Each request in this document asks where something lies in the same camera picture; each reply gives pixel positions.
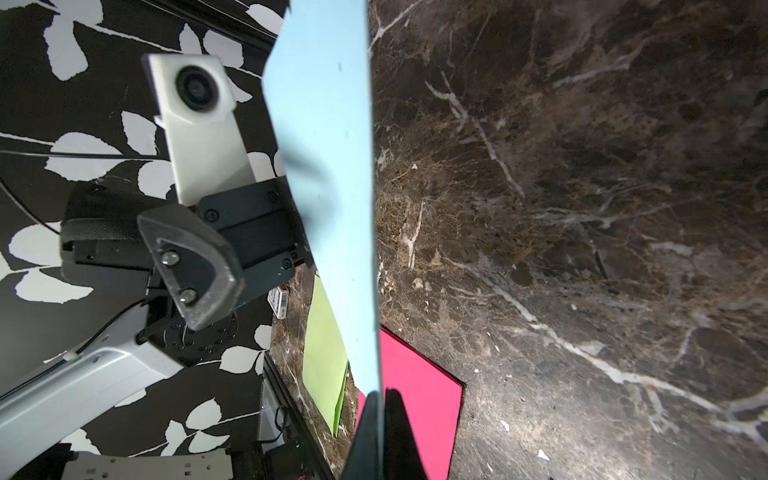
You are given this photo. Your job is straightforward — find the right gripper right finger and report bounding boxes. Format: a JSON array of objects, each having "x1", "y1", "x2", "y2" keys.
[{"x1": 383, "y1": 389, "x2": 428, "y2": 480}]

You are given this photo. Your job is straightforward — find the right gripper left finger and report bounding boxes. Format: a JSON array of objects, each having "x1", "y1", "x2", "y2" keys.
[{"x1": 340, "y1": 392, "x2": 384, "y2": 480}]

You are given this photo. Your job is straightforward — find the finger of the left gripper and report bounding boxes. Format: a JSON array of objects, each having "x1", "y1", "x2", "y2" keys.
[{"x1": 137, "y1": 204, "x2": 245, "y2": 331}]

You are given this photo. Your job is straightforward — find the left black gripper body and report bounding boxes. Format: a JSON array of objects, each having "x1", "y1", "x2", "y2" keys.
[{"x1": 59, "y1": 178, "x2": 311, "y2": 303}]

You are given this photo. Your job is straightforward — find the pink paper sheet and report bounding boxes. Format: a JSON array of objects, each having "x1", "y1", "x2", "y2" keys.
[{"x1": 380, "y1": 327, "x2": 463, "y2": 479}]

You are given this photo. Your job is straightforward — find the yellow-green paper sheet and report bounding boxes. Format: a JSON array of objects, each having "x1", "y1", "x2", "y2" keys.
[{"x1": 302, "y1": 275, "x2": 348, "y2": 437}]

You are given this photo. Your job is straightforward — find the light blue paper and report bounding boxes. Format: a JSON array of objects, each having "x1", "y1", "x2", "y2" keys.
[{"x1": 262, "y1": 1, "x2": 382, "y2": 394}]

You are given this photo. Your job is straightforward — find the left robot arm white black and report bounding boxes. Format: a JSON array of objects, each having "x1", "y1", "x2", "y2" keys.
[{"x1": 1, "y1": 178, "x2": 310, "y2": 479}]

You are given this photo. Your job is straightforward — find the playing card deck box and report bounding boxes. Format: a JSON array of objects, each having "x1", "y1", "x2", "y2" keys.
[{"x1": 267, "y1": 285, "x2": 290, "y2": 320}]

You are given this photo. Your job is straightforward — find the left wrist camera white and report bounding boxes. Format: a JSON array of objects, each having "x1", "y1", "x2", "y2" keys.
[{"x1": 143, "y1": 54, "x2": 255, "y2": 206}]

